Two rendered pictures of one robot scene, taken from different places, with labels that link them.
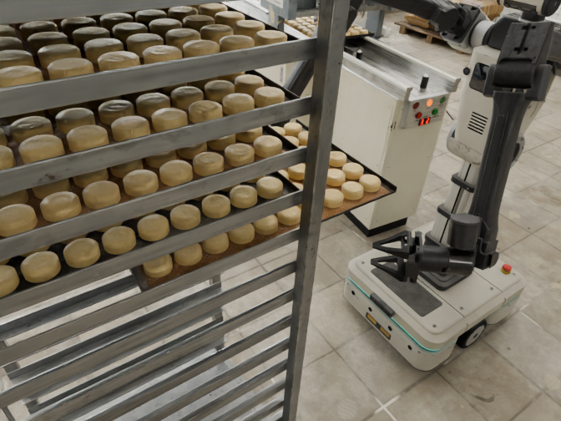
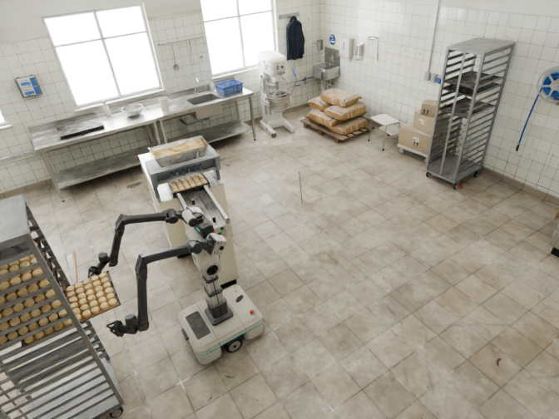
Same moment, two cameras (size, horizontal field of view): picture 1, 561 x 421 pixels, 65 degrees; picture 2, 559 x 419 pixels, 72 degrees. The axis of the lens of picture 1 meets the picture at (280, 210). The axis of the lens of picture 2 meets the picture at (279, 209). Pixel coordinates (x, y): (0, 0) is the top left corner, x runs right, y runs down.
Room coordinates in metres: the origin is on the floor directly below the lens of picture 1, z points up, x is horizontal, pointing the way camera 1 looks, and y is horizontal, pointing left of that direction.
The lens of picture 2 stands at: (-0.84, -1.56, 2.99)
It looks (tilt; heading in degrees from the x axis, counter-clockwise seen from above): 35 degrees down; 6
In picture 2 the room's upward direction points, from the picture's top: 5 degrees counter-clockwise
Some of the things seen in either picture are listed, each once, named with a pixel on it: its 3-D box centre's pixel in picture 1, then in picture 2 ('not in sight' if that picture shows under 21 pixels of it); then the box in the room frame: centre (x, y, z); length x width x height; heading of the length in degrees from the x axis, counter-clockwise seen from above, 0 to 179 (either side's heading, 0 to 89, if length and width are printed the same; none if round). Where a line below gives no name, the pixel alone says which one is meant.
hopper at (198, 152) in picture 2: not in sight; (180, 152); (2.69, -0.22, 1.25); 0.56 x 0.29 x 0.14; 120
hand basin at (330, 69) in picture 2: not in sight; (328, 66); (6.90, -1.94, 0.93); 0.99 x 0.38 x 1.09; 36
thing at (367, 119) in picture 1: (366, 137); (208, 239); (2.25, -0.46, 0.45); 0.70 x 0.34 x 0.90; 30
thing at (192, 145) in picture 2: not in sight; (180, 150); (2.69, -0.22, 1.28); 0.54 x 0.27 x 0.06; 120
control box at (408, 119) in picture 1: (424, 109); (214, 234); (1.93, -0.64, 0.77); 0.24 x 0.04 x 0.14; 120
